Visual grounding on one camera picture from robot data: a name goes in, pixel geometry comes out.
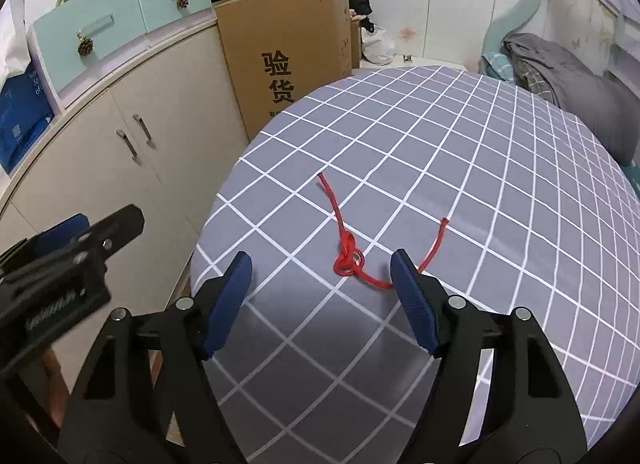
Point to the metal cabinet handle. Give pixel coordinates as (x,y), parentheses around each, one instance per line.
(148,137)
(130,146)

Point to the left metal cabinet handle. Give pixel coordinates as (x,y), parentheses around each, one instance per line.
(130,146)

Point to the grey checked bed sheet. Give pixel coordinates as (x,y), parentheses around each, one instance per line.
(506,199)

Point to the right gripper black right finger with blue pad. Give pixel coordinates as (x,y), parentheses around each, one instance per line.
(499,395)

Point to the folded grey blanket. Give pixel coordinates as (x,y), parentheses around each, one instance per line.
(608,109)

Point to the beige two-door cabinet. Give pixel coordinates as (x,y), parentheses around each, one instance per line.
(184,94)

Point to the blue paper bag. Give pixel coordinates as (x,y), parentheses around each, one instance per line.
(25,114)

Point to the white paper bag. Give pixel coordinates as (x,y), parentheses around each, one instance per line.
(14,52)

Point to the tall brown cardboard box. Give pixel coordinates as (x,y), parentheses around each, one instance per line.
(278,51)

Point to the mint green drawer unit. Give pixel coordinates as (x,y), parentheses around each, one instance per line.
(111,24)

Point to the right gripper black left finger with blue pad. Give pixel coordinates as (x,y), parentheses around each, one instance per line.
(143,396)

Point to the right metal cabinet handle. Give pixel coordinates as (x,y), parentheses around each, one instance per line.
(148,137)

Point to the white clothes pile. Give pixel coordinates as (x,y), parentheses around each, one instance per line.
(369,41)

